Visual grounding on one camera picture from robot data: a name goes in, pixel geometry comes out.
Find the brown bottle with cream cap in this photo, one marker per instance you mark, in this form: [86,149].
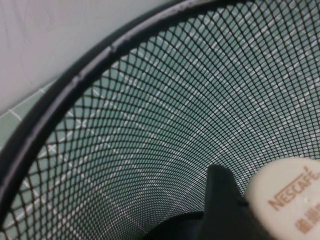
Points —
[287,200]

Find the green white-checked tablecloth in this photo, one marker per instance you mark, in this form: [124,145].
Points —
[12,118]

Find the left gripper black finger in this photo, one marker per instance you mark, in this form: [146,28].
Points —
[222,215]

